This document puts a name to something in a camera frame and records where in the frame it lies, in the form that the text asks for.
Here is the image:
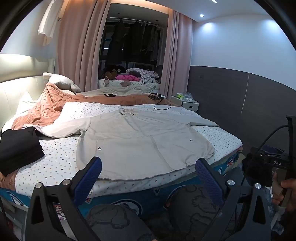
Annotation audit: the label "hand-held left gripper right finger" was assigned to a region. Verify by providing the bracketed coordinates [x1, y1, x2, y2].
[195, 158, 271, 241]

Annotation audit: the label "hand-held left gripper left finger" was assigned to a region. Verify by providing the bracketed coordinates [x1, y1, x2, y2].
[25, 156, 102, 241]

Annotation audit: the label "beige jacket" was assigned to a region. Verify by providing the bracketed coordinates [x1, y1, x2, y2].
[35, 107, 220, 181]

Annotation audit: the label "folded black clothes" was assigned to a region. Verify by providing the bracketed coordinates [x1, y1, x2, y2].
[0, 127, 45, 177]

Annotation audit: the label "floral clothes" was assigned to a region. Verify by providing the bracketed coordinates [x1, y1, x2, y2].
[126, 68, 160, 84]

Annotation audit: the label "hanging dark clothes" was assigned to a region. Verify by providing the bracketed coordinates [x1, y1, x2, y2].
[107, 19, 162, 64]

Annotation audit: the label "person's right hand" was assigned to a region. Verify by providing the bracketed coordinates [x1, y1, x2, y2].
[272, 173, 296, 211]

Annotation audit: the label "blue box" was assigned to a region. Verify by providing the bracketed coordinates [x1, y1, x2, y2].
[264, 146, 286, 156]

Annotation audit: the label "black cloth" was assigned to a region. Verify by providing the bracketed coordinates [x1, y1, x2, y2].
[242, 153, 273, 187]

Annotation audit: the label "person's knees patterned trousers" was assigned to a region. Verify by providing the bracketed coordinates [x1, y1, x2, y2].
[166, 184, 225, 241]

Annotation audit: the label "white dotted bed sheet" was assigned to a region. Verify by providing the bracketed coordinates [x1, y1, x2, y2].
[15, 101, 242, 198]

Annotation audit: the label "blue cartoon bed cover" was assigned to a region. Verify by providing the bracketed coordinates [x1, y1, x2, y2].
[0, 148, 243, 223]

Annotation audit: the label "person's left leg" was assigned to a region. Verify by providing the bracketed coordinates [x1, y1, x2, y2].
[87, 204, 158, 241]

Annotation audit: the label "white nightstand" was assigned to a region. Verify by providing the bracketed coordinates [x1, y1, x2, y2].
[171, 95, 199, 113]

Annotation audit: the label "orange quilt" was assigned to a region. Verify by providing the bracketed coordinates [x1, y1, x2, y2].
[0, 83, 181, 189]

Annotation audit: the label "white pillow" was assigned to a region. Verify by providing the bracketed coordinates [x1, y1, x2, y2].
[15, 91, 38, 116]

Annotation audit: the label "white plush toy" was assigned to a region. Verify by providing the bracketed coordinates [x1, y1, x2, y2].
[42, 72, 82, 94]

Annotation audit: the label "brown plush toy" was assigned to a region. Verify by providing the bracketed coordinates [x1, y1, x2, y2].
[104, 67, 125, 80]

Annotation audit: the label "pink cloth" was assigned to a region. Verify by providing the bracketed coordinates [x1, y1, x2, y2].
[115, 74, 141, 82]

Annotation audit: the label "white padded headboard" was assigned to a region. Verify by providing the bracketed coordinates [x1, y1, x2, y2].
[0, 54, 56, 130]

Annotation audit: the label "pink curtain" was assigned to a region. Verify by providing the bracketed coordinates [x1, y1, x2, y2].
[57, 0, 110, 92]
[159, 10, 193, 107]

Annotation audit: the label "white hanging garment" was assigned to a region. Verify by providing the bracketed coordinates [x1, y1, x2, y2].
[38, 0, 63, 45]

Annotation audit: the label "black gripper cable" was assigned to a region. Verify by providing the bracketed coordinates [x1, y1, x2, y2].
[254, 125, 290, 160]

